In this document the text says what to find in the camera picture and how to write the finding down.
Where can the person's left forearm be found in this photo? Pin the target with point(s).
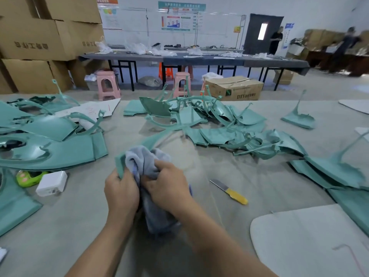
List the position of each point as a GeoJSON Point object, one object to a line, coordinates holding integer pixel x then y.
{"type": "Point", "coordinates": [104, 251]}

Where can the colourful wall poster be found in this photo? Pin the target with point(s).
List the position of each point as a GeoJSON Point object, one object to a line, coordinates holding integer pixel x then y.
{"type": "Point", "coordinates": [177, 21]}

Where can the person's right forearm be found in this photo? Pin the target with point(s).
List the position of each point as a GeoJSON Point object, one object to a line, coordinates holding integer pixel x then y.
{"type": "Point", "coordinates": [225, 248]}

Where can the green and yellow gadget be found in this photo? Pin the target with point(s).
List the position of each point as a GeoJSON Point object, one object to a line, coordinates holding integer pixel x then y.
{"type": "Point", "coordinates": [29, 179]}

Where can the white power adapter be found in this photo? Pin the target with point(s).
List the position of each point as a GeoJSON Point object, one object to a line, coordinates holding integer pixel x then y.
{"type": "Point", "coordinates": [51, 183]}

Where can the stack of brown cardboard boxes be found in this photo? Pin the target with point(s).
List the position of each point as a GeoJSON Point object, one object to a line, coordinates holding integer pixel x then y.
{"type": "Point", "coordinates": [40, 43]}

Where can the person's right hand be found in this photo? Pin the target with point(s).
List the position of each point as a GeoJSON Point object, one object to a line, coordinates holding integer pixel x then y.
{"type": "Point", "coordinates": [170, 190]}

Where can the person's left hand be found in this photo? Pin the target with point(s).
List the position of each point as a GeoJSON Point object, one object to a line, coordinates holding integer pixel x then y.
{"type": "Point", "coordinates": [121, 196]}

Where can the long grey work table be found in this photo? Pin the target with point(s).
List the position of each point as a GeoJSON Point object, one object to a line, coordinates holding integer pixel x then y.
{"type": "Point", "coordinates": [196, 59]}

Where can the white foam sheet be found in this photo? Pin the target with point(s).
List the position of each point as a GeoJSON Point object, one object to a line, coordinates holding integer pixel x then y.
{"type": "Point", "coordinates": [354, 105]}
{"type": "Point", "coordinates": [305, 242]}

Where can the grey-blue wiping cloth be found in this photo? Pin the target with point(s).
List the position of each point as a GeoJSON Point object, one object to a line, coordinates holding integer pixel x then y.
{"type": "Point", "coordinates": [155, 213]}

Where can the pile of green plastic parts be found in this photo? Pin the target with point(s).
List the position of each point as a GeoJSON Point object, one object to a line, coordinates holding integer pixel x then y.
{"type": "Point", "coordinates": [46, 135]}

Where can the brown cardboard box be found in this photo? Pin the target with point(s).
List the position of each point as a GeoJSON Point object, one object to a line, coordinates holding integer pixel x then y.
{"type": "Point", "coordinates": [233, 89]}

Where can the heap of clear plastic bags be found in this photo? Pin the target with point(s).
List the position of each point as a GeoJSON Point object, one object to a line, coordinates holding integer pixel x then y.
{"type": "Point", "coordinates": [135, 49]}

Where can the white oval plastic piece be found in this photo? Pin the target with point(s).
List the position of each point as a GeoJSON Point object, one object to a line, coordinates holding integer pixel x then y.
{"type": "Point", "coordinates": [2, 254]}

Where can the pink plastic stool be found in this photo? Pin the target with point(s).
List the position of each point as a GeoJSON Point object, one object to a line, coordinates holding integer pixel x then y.
{"type": "Point", "coordinates": [108, 84]}
{"type": "Point", "coordinates": [182, 83]}

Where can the dark door with window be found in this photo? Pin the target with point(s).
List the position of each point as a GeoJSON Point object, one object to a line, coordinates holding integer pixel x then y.
{"type": "Point", "coordinates": [262, 32]}

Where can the white paper sheet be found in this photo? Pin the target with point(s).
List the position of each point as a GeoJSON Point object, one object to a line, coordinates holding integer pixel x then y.
{"type": "Point", "coordinates": [86, 109]}

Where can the single green plastic part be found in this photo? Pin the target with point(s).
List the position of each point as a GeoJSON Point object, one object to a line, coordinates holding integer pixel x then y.
{"type": "Point", "coordinates": [150, 138]}

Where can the orange object under table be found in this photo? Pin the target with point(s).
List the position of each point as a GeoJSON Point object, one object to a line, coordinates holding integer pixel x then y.
{"type": "Point", "coordinates": [165, 71]}

